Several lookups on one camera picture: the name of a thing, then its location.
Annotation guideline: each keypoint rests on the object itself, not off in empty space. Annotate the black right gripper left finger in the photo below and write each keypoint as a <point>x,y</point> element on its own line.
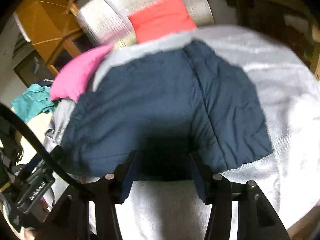
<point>69,218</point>

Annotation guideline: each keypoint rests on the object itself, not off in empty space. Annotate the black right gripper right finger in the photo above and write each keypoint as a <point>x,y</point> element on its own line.
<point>257,219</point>

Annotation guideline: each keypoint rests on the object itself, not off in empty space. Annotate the navy blue jacket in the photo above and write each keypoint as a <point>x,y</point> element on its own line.
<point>168,105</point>

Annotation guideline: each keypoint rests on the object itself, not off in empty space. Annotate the teal garment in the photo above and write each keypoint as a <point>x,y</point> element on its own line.
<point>34,101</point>

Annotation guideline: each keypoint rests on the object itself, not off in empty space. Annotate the pink pillow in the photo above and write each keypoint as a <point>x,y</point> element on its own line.
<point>74,77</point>

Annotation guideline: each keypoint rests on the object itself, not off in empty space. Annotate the light grey bed sheet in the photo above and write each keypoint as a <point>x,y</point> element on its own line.
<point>289,177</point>

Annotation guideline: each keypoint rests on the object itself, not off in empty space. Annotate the yellow wooden nightstand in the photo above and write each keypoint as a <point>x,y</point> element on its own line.
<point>50,28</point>

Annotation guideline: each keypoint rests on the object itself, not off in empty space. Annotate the orange-red folded garment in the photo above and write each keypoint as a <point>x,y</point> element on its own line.
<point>161,18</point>

